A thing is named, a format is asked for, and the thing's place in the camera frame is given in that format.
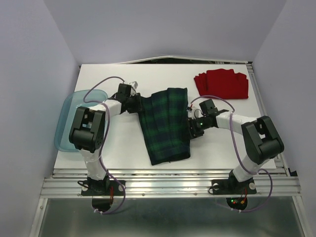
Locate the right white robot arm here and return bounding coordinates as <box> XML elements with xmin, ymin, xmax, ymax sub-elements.
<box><xmin>187</xmin><ymin>96</ymin><xmax>284</xmax><ymax>193</ymax></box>

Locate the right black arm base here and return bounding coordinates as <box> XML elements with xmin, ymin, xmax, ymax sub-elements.
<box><xmin>208</xmin><ymin>171</ymin><xmax>257</xmax><ymax>212</ymax></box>

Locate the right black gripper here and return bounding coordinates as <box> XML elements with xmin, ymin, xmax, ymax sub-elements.
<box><xmin>181</xmin><ymin>116</ymin><xmax>209</xmax><ymax>141</ymax></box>

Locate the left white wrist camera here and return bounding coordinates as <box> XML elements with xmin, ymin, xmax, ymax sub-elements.
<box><xmin>128</xmin><ymin>81</ymin><xmax>138</xmax><ymax>96</ymax></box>

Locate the green plaid skirt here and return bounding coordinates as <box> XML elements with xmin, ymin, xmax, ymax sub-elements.
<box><xmin>138</xmin><ymin>88</ymin><xmax>191</xmax><ymax>165</ymax></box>

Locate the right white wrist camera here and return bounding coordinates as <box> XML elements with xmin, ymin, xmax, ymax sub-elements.
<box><xmin>187</xmin><ymin>105</ymin><xmax>202</xmax><ymax>119</ymax></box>

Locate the blue transparent plastic bin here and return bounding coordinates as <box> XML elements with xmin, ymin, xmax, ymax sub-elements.
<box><xmin>54</xmin><ymin>89</ymin><xmax>108</xmax><ymax>152</ymax></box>

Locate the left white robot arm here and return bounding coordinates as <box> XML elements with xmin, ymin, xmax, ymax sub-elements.
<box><xmin>69</xmin><ymin>81</ymin><xmax>143</xmax><ymax>195</ymax></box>

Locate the folded red skirt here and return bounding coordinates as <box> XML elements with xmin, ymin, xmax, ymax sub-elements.
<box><xmin>194</xmin><ymin>69</ymin><xmax>249</xmax><ymax>100</ymax></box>

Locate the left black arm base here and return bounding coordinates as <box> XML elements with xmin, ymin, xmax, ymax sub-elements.
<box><xmin>77</xmin><ymin>177</ymin><xmax>126</xmax><ymax>215</ymax></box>

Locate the purple cable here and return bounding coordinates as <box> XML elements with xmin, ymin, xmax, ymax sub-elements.
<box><xmin>83</xmin><ymin>77</ymin><xmax>127</xmax><ymax>215</ymax></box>
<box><xmin>189</xmin><ymin>95</ymin><xmax>274</xmax><ymax>213</ymax></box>

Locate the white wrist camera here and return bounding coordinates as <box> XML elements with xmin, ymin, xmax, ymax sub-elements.
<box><xmin>128</xmin><ymin>81</ymin><xmax>138</xmax><ymax>96</ymax></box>
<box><xmin>187</xmin><ymin>105</ymin><xmax>202</xmax><ymax>119</ymax></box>

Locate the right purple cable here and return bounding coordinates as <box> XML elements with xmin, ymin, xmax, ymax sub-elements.
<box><xmin>189</xmin><ymin>95</ymin><xmax>274</xmax><ymax>213</ymax></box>

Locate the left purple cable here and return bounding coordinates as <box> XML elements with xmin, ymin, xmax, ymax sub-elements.
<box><xmin>83</xmin><ymin>77</ymin><xmax>127</xmax><ymax>215</ymax></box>

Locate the aluminium mounting rail frame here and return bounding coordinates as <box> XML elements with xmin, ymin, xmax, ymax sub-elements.
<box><xmin>30</xmin><ymin>62</ymin><xmax>313</xmax><ymax>237</ymax></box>

